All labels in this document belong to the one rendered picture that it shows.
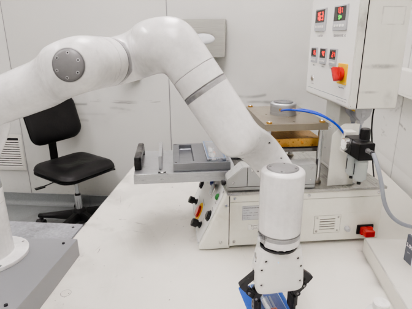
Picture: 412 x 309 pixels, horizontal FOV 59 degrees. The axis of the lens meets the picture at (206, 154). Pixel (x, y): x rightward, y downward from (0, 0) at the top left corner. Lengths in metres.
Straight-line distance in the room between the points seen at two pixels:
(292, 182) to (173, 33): 0.34
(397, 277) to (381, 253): 0.10
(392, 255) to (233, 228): 0.42
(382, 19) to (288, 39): 1.66
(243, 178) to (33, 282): 0.57
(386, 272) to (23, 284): 0.85
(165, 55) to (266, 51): 2.02
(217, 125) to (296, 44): 2.06
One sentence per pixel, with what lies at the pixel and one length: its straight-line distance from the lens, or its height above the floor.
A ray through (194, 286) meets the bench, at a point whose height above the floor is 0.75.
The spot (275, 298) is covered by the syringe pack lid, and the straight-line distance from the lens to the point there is 0.90.
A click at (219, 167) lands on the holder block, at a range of 1.05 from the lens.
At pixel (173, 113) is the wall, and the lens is 2.76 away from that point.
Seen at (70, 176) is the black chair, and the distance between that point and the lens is 2.52.
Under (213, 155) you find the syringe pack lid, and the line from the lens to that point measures 1.08.
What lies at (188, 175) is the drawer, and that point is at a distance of 1.04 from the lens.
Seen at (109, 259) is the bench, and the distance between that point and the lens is 1.09.
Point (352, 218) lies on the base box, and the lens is 1.16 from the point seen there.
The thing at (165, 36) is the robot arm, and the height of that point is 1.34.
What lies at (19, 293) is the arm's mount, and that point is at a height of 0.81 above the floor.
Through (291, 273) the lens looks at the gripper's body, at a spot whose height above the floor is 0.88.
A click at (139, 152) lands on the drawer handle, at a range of 1.11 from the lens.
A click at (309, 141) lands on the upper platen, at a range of 1.09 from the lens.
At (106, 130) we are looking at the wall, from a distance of 2.93.
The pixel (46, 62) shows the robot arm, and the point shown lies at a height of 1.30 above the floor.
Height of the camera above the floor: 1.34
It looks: 18 degrees down
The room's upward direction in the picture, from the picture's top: straight up
